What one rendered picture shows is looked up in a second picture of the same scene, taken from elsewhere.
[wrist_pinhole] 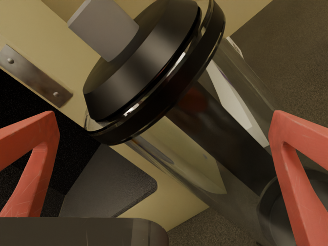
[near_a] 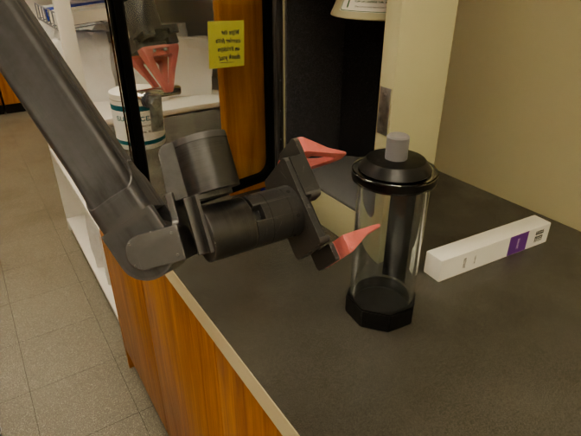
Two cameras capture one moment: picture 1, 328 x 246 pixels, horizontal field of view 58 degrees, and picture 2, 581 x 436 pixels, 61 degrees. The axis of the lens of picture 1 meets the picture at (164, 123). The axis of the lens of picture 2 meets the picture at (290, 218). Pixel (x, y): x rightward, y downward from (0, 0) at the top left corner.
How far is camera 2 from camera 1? 0.48 m
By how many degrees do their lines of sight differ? 28
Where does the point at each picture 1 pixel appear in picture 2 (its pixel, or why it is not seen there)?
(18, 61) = (386, 99)
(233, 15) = not seen: outside the picture
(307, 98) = (482, 295)
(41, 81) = (384, 116)
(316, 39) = (556, 293)
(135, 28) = (400, 160)
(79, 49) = (426, 117)
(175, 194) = not seen: hidden behind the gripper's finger
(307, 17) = not seen: outside the picture
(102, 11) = (396, 145)
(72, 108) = (380, 139)
